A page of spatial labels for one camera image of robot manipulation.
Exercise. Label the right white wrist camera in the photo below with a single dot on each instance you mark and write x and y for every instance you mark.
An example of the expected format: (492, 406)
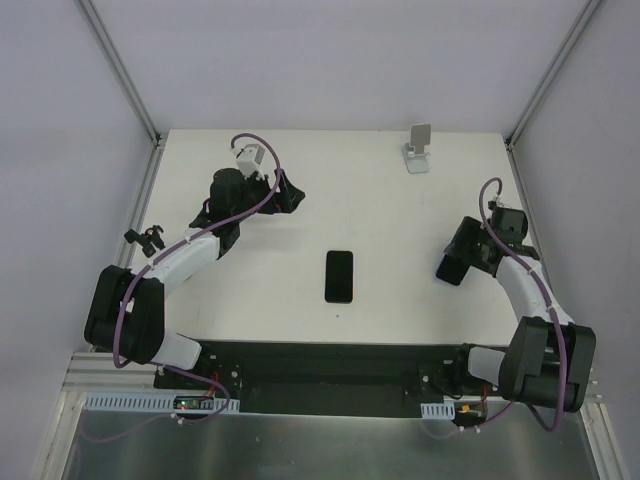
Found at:
(496, 203)

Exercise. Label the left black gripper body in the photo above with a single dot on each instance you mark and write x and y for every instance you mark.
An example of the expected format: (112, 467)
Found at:
(279, 193)

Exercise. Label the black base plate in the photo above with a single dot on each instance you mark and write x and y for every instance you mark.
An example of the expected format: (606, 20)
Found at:
(361, 380)

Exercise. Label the right white cable duct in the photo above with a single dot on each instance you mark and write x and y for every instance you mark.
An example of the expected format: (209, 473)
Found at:
(438, 411)

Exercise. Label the left white cable duct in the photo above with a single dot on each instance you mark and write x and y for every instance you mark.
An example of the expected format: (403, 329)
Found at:
(158, 403)

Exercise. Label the black phone centre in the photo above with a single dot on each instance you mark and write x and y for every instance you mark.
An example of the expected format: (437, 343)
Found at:
(339, 275)

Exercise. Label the black clamp mount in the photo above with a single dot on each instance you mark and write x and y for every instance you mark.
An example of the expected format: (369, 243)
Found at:
(149, 240)

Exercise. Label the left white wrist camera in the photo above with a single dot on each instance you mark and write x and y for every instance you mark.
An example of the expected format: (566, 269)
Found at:
(249, 159)

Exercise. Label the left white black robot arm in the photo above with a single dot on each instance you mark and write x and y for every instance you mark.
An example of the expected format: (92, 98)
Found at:
(127, 313)

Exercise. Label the white phone stand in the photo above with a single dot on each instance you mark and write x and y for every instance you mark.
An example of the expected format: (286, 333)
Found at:
(416, 152)

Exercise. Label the right aluminium frame post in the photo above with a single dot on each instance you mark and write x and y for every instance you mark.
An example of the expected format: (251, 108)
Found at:
(566, 49)

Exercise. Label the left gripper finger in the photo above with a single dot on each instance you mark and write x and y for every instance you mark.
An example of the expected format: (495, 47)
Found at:
(291, 204)
(285, 188)

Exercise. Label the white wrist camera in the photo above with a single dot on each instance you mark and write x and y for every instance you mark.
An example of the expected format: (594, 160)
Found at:
(249, 159)
(496, 203)

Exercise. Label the left aluminium frame post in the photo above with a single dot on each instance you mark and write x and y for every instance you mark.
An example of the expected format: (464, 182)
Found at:
(118, 68)

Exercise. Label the aluminium frame post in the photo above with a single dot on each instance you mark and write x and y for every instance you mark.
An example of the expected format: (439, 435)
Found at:
(566, 49)
(118, 68)

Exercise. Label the blue edged black phone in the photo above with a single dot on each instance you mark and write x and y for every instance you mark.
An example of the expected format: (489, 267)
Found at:
(452, 270)

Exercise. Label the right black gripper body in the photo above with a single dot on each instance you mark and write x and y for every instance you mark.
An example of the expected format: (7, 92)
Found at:
(461, 248)

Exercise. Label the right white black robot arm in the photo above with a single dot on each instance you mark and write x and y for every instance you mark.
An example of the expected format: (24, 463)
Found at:
(549, 358)

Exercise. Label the white cable duct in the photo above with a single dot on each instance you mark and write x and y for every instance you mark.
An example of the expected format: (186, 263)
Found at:
(158, 403)
(438, 411)

